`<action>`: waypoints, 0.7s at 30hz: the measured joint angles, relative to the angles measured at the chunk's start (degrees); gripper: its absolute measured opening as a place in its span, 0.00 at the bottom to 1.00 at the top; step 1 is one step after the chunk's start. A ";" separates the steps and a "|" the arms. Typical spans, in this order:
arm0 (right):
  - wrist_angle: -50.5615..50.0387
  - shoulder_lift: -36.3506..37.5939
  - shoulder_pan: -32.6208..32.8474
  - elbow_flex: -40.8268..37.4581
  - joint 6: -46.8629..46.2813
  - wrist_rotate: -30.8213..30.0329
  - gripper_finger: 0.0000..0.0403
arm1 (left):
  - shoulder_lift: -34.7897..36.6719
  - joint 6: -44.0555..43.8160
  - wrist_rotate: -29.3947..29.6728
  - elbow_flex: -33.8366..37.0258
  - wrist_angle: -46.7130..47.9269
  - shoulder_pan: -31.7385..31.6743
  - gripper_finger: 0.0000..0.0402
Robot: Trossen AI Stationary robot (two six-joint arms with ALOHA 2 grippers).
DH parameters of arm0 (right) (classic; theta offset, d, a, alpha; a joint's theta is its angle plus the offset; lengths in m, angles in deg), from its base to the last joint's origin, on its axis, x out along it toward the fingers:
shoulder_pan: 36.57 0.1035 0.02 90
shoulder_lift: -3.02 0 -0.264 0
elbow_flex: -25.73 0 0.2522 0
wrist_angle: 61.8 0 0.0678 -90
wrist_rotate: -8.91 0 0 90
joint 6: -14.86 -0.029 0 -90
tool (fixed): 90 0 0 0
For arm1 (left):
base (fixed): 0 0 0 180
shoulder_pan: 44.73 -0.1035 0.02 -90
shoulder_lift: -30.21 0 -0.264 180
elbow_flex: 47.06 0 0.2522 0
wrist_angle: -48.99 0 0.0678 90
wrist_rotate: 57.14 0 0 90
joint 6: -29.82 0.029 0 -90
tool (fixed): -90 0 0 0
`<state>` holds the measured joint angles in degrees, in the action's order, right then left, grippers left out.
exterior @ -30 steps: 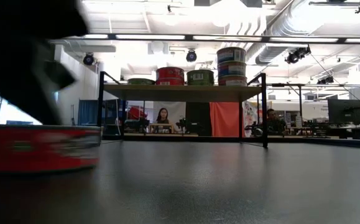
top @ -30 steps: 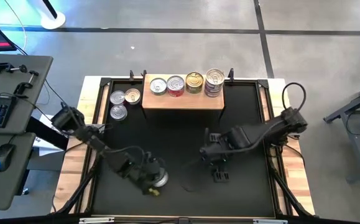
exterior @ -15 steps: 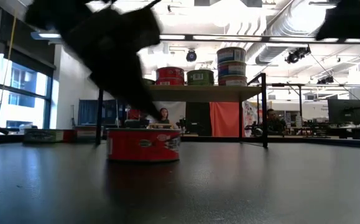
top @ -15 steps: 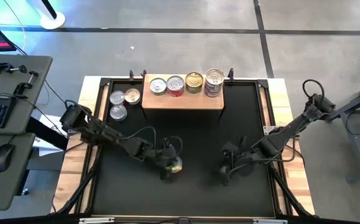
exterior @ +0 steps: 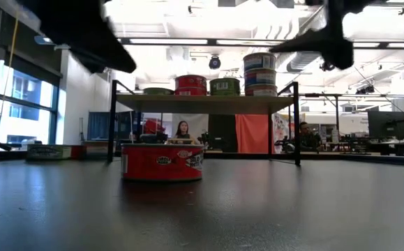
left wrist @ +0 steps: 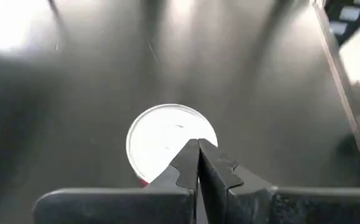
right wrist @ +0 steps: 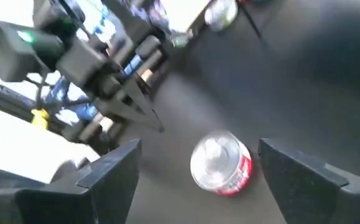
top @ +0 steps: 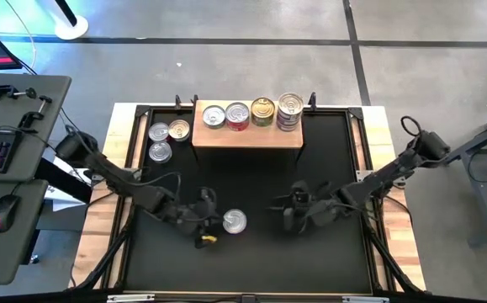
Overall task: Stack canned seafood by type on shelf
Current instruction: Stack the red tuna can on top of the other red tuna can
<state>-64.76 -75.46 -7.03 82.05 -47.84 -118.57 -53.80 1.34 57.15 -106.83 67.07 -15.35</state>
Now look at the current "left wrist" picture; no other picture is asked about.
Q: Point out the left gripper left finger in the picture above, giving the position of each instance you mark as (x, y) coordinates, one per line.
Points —
(187, 168)

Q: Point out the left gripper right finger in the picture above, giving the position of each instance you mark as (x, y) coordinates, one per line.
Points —
(217, 174)

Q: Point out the red label tin can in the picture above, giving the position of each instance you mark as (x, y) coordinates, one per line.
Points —
(161, 137)

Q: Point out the black table mat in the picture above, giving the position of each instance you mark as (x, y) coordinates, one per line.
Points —
(74, 124)

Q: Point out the black metal table frame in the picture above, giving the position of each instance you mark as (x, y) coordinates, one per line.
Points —
(344, 93)

